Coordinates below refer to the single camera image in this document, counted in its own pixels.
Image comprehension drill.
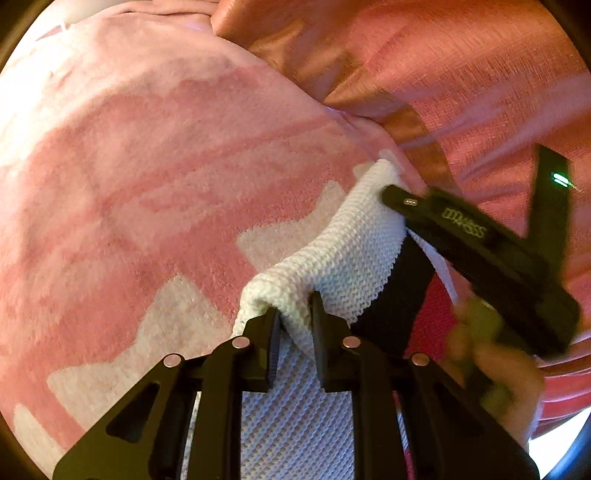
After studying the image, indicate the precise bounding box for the white knit garment black trim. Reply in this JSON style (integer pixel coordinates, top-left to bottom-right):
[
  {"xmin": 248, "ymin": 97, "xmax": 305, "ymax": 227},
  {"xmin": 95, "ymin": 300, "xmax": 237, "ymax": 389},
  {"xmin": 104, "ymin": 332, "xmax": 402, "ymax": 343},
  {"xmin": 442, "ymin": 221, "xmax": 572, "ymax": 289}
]
[{"xmin": 182, "ymin": 159, "xmax": 437, "ymax": 480}]

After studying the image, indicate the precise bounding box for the person's right hand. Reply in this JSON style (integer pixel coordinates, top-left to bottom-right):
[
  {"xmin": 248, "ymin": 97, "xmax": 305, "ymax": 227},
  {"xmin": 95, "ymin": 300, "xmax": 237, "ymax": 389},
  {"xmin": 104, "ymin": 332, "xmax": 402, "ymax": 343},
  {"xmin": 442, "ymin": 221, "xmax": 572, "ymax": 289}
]
[{"xmin": 447, "ymin": 295, "xmax": 548, "ymax": 446}]

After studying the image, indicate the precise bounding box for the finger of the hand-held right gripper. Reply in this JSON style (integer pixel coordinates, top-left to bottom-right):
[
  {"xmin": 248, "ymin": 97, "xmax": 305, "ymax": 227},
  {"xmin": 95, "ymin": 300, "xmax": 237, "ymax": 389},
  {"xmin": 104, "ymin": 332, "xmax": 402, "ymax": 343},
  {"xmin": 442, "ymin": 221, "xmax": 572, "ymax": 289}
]
[{"xmin": 381, "ymin": 185, "xmax": 432, "ymax": 223}]

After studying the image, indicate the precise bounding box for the magenta cloth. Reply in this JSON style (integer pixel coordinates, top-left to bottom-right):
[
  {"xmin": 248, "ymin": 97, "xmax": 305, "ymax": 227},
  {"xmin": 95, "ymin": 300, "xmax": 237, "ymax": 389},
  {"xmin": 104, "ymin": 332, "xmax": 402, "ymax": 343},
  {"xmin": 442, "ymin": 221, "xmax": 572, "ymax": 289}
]
[{"xmin": 409, "ymin": 272, "xmax": 465, "ymax": 358}]

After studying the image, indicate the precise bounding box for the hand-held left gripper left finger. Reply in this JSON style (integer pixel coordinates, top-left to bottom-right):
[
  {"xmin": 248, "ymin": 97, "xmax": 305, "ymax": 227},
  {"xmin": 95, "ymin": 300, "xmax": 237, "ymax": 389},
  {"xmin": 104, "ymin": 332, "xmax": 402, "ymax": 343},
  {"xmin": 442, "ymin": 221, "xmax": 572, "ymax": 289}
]
[{"xmin": 53, "ymin": 307, "xmax": 283, "ymax": 480}]

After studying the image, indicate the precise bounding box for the pink and white plush blanket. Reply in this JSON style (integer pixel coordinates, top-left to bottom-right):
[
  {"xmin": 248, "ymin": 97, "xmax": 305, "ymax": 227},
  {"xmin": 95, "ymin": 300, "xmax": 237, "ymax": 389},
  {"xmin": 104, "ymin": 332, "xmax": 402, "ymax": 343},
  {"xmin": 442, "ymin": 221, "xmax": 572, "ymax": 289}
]
[{"xmin": 0, "ymin": 11, "xmax": 428, "ymax": 476}]

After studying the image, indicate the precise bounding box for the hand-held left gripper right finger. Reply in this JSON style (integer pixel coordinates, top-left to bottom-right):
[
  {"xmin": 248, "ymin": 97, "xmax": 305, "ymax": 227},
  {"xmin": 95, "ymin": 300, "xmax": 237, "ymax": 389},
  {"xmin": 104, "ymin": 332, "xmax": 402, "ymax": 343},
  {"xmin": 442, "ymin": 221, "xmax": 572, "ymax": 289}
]
[{"xmin": 309, "ymin": 291, "xmax": 541, "ymax": 480}]

